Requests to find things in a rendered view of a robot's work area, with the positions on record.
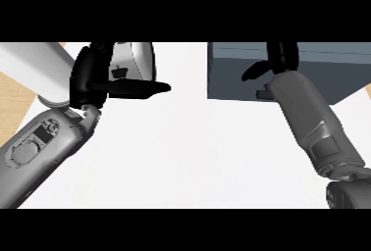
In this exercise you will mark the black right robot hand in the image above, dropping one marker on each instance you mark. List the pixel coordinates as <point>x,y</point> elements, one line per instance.
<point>280,59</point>

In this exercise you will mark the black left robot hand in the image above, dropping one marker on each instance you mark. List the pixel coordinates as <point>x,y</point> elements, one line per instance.
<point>88,81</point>

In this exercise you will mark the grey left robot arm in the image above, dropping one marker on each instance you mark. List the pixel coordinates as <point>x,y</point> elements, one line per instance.
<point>34,153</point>

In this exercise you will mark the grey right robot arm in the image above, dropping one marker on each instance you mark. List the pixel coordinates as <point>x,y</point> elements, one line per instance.
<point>313,130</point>

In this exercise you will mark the dark blue-grey box cabinet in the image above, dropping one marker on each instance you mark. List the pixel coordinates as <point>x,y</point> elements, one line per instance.
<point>232,72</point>

